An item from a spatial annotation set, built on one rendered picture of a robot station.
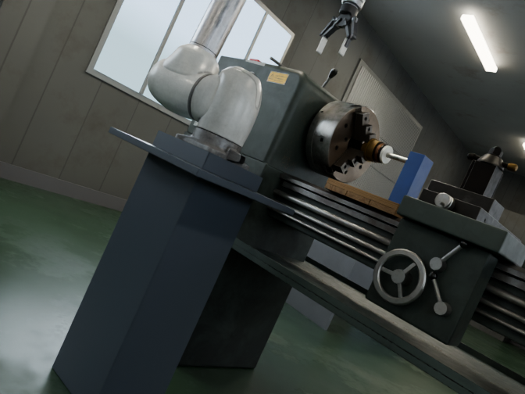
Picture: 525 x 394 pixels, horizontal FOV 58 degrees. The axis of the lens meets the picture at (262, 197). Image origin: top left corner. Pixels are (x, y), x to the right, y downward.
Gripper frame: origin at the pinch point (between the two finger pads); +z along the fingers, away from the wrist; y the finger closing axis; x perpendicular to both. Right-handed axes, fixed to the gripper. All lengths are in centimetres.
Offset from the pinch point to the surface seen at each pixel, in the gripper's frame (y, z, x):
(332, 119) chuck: 22.1, 29.3, -3.7
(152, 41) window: -261, -11, 31
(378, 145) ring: 36.3, 30.9, 10.1
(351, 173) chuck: 24, 44, 17
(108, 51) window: -255, 16, -2
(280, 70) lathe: -4.1, 17.9, -16.7
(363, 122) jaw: 28.6, 24.9, 5.7
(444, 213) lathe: 86, 49, -13
